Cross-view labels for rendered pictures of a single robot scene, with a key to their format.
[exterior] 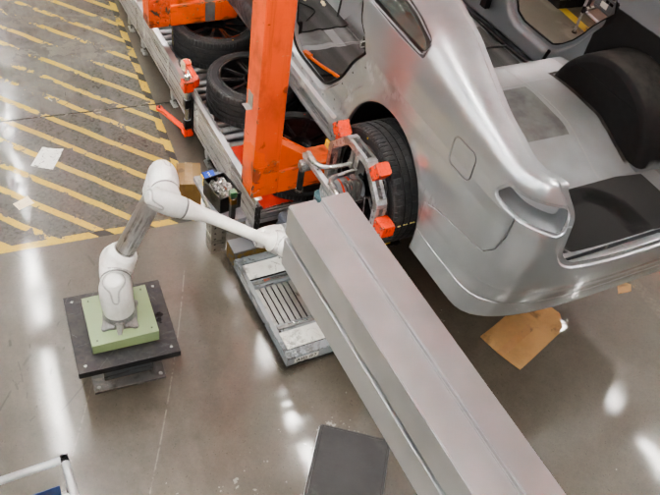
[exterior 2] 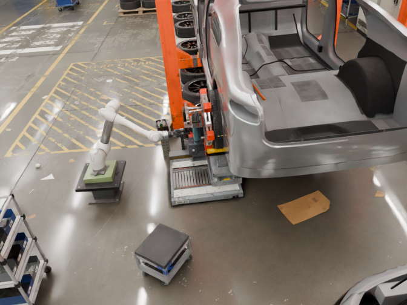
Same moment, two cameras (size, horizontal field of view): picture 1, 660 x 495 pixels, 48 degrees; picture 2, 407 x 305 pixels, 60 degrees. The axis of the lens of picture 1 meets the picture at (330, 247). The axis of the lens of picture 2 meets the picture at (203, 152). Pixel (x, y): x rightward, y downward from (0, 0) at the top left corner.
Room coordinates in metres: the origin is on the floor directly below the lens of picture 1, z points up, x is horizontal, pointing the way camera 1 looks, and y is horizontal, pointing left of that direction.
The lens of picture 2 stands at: (0.11, -1.76, 2.86)
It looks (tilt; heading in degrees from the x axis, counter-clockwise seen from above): 36 degrees down; 31
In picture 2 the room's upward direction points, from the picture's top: 5 degrees counter-clockwise
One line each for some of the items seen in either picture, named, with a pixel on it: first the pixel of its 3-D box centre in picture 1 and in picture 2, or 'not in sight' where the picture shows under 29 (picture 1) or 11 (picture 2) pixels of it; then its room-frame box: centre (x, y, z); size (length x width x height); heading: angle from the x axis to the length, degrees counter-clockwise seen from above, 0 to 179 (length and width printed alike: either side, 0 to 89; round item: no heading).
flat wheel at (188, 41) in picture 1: (215, 34); (199, 73); (5.08, 1.17, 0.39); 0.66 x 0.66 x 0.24
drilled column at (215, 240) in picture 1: (216, 222); (165, 143); (3.24, 0.71, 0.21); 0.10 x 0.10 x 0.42; 34
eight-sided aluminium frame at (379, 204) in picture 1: (354, 188); (206, 120); (3.05, -0.07, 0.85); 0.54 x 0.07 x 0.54; 34
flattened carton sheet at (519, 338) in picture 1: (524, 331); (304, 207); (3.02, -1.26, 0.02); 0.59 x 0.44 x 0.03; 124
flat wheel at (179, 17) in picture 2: not in sight; (186, 20); (7.89, 3.09, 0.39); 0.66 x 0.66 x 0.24
